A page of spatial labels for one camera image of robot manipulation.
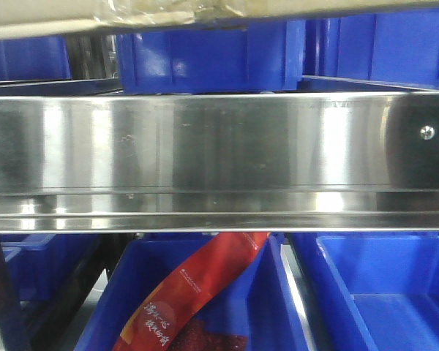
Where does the brown cardboard carton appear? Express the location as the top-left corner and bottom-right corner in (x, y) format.
(0, 0), (439, 39)

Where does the blue bin upper middle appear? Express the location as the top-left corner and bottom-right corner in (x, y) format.
(116, 20), (305, 94)

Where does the blue bin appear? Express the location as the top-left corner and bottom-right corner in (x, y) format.
(304, 7), (439, 87)
(0, 36), (72, 81)
(0, 234), (100, 301)
(75, 235), (308, 350)
(116, 20), (305, 94)
(290, 233), (439, 350)

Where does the blue bin lower middle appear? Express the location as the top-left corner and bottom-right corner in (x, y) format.
(75, 235), (308, 350)

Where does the red snack bag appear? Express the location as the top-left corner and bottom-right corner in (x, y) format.
(113, 232), (270, 350)

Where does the blue bin lower right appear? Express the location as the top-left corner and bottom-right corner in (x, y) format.
(290, 233), (439, 350)

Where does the blue bin lower left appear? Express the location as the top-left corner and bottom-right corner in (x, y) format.
(0, 234), (100, 301)

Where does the blue bin upper right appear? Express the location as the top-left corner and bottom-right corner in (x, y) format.
(304, 7), (439, 87)

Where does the blue bin upper left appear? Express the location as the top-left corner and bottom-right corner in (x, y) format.
(0, 36), (72, 81)

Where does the stainless steel shelf rail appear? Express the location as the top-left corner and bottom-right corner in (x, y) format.
(0, 92), (439, 233)

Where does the silver screw on rail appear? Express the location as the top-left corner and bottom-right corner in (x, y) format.
(419, 125), (436, 140)

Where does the dark shelf upright post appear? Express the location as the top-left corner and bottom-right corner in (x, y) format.
(0, 245), (31, 350)

